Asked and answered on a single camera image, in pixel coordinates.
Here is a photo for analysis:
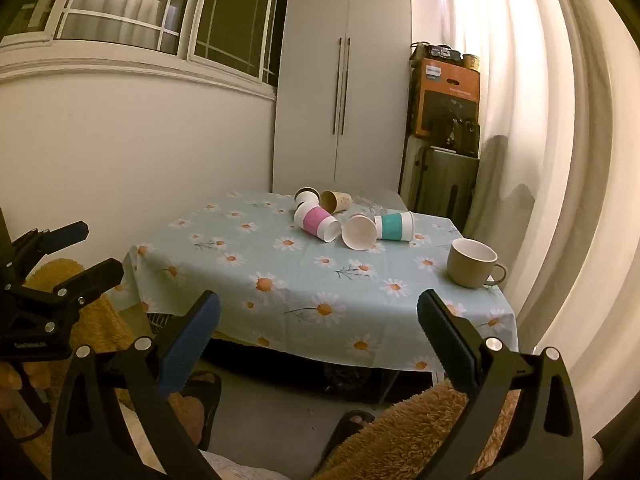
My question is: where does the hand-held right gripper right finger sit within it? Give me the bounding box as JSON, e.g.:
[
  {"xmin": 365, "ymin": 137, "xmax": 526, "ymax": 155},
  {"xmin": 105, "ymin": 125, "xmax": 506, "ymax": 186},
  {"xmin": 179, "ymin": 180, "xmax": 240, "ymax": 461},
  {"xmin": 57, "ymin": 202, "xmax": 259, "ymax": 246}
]
[{"xmin": 417, "ymin": 288, "xmax": 586, "ymax": 480}]

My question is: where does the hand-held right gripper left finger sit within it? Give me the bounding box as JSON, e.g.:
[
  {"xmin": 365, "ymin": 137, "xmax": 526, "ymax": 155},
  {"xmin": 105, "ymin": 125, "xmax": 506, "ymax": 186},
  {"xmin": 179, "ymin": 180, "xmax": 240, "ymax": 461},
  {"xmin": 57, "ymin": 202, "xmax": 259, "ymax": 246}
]
[{"xmin": 51, "ymin": 289, "xmax": 222, "ymax": 480}]

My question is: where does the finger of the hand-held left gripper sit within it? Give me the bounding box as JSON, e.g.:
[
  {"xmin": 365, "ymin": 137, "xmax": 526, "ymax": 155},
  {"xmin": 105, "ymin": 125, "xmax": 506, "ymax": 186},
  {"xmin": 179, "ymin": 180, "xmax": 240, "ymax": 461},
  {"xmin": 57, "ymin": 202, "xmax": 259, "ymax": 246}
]
[
  {"xmin": 10, "ymin": 257, "xmax": 125, "ymax": 333},
  {"xmin": 0, "ymin": 220, "xmax": 91, "ymax": 292}
]

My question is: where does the teal banded white cup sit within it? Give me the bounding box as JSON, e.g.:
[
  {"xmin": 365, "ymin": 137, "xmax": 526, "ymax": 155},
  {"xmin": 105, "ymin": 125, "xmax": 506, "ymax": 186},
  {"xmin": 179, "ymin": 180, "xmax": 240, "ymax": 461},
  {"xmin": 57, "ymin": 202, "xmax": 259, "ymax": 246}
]
[{"xmin": 374, "ymin": 211, "xmax": 416, "ymax": 242}]

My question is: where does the plain white paper cup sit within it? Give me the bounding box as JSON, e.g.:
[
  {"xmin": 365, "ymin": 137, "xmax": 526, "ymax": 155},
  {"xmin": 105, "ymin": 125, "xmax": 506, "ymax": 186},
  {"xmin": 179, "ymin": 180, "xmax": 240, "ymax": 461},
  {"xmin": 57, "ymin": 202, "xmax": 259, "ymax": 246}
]
[{"xmin": 341, "ymin": 212, "xmax": 379, "ymax": 251}]

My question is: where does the clear plastic cup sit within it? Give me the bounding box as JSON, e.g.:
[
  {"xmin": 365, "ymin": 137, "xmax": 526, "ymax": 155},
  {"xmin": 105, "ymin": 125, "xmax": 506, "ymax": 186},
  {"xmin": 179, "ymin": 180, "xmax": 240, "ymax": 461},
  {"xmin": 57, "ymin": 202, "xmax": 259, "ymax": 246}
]
[{"xmin": 352, "ymin": 195, "xmax": 387, "ymax": 216}]

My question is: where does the pink banded white cup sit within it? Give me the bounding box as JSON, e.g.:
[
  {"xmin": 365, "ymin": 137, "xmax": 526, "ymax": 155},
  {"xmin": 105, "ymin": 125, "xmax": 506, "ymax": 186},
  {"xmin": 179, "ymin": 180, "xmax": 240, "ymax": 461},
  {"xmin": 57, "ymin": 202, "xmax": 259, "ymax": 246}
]
[{"xmin": 293, "ymin": 201, "xmax": 343, "ymax": 244}]

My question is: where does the tan paper cup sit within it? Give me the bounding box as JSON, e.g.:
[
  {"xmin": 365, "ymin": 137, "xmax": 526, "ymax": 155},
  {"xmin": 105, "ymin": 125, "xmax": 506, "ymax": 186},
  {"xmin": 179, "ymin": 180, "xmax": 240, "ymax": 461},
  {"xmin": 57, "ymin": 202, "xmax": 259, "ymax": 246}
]
[{"xmin": 320, "ymin": 190, "xmax": 354, "ymax": 214}]

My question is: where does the black slipper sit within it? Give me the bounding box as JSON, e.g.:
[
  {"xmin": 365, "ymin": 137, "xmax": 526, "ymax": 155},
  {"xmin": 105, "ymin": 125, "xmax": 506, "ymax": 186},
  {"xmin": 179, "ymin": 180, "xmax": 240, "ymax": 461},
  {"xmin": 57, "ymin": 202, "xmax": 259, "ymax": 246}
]
[
  {"xmin": 324, "ymin": 409, "xmax": 377, "ymax": 457},
  {"xmin": 170, "ymin": 370, "xmax": 223, "ymax": 453}
]

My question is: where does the beige ceramic mug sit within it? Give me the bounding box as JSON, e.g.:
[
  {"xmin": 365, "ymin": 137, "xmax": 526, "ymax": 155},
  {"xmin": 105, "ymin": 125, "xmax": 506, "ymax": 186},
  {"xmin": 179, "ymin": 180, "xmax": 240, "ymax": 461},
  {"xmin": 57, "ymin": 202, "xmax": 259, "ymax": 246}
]
[{"xmin": 446, "ymin": 238, "xmax": 508, "ymax": 290}]

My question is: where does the fuzzy brown garment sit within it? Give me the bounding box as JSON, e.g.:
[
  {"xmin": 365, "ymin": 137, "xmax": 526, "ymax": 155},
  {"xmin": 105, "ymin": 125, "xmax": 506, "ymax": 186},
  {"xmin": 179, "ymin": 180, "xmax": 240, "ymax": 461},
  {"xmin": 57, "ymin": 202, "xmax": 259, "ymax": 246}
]
[{"xmin": 0, "ymin": 259, "xmax": 523, "ymax": 480}]

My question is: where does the daisy print blue tablecloth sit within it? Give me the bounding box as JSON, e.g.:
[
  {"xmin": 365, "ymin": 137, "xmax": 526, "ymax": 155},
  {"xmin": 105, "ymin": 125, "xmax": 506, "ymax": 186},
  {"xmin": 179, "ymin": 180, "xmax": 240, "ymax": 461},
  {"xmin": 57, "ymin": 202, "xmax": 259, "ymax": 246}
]
[{"xmin": 107, "ymin": 190, "xmax": 519, "ymax": 377}]

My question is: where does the grey green suitcase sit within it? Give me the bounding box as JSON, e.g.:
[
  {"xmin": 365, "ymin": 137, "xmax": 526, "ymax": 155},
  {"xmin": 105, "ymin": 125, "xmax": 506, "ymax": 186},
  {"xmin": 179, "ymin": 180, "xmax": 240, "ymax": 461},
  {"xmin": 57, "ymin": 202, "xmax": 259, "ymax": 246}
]
[{"xmin": 399, "ymin": 135, "xmax": 481, "ymax": 235}]

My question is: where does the cream curtain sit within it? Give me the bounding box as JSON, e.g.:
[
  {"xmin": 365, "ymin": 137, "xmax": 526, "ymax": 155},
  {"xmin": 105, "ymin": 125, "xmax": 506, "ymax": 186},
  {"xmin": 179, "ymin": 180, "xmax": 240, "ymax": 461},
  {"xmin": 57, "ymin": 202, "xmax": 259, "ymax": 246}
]
[{"xmin": 444, "ymin": 0, "xmax": 640, "ymax": 366}]

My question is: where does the white framed window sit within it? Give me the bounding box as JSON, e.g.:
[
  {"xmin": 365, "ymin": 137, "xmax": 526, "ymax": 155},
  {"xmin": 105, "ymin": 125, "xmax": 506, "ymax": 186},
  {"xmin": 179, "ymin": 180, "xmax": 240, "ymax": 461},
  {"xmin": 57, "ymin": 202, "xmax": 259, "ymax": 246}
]
[{"xmin": 0, "ymin": 0, "xmax": 294, "ymax": 87}]

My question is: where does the orange cardboard box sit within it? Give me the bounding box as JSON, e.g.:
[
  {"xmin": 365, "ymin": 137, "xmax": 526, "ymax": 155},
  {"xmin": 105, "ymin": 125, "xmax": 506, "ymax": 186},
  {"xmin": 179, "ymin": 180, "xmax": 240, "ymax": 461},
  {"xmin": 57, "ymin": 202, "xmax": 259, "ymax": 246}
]
[{"xmin": 407, "ymin": 57, "xmax": 482, "ymax": 141}]

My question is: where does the white two-door wardrobe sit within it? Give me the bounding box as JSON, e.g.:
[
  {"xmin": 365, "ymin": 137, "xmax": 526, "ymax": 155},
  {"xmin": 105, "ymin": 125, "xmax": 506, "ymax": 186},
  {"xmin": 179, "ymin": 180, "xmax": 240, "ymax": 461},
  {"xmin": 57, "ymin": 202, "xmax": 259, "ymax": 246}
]
[{"xmin": 272, "ymin": 0, "xmax": 414, "ymax": 202}]

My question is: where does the black device on box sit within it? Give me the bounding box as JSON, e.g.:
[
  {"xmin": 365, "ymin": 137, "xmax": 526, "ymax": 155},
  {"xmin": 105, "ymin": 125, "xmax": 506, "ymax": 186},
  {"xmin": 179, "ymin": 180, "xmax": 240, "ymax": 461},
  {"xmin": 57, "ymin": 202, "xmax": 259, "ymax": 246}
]
[{"xmin": 412, "ymin": 42, "xmax": 464, "ymax": 64}]

